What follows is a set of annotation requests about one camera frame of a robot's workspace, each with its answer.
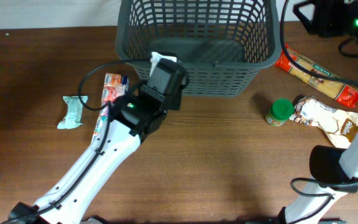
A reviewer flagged grey plastic mesh basket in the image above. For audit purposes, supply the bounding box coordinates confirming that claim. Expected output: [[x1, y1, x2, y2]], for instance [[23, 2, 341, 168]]
[[116, 0, 281, 97]]

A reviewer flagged green lidded jar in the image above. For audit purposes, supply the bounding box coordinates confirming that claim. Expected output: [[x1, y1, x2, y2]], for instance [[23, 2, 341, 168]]
[[265, 98, 295, 126]]

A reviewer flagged beige Pantree snack bag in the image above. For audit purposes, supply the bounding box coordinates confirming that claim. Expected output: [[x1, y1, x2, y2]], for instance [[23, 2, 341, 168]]
[[289, 96, 358, 149]]

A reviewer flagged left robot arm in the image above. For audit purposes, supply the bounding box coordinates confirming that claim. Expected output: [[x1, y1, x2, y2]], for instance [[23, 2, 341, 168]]
[[7, 52, 190, 223]]

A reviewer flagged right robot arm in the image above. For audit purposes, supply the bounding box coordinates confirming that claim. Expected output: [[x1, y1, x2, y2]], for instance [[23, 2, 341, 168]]
[[278, 1, 358, 223]]

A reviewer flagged Kleenex tissue multipack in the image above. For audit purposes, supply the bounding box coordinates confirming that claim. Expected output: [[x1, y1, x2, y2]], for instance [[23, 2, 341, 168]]
[[91, 73, 129, 141]]

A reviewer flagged small teal wrapped packet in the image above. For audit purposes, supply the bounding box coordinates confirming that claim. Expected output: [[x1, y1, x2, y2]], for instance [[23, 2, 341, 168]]
[[57, 96, 88, 129]]

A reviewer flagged red spaghetti pasta package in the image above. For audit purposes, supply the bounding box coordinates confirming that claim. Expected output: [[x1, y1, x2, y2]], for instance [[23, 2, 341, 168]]
[[275, 44, 358, 108]]

